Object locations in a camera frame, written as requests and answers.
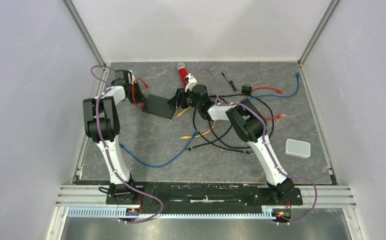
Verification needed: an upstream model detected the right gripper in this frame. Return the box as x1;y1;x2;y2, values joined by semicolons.
168;87;201;110

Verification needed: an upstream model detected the short red ethernet cable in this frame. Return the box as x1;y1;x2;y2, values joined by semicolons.
131;77;150;110

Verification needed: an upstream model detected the black network switch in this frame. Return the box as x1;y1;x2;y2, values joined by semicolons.
142;94;175;120

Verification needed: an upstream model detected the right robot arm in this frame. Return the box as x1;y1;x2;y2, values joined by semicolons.
168;84;294;204

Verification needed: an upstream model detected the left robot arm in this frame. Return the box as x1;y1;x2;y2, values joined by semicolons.
82;69;144;204

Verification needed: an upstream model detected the red glitter tube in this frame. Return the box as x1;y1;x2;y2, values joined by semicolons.
177;62;189;87

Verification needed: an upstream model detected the black power adapter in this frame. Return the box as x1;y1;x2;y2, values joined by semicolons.
221;72;252;96

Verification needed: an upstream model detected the white plastic box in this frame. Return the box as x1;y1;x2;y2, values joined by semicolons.
285;138;311;159

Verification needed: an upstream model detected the yellow ethernet cable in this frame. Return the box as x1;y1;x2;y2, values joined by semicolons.
177;106;217;140

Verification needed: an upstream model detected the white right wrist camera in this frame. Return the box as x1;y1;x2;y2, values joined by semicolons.
184;73;197;91

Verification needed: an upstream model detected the long blue ethernet cable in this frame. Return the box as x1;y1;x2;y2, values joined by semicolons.
119;130;200;169

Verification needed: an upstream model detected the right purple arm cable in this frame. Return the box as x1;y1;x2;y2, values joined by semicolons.
192;68;318;226

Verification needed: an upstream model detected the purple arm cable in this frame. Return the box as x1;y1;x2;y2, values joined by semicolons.
90;65;164;225
192;68;318;226

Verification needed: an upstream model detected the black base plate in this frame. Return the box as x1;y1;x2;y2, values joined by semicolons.
98;182;303;215

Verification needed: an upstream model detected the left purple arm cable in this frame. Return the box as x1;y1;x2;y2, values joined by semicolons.
90;65;164;225

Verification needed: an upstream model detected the far red ethernet cable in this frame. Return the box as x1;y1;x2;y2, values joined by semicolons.
245;86;286;121

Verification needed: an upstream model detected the far blue ethernet cable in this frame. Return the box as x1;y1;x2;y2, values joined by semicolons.
242;71;300;104

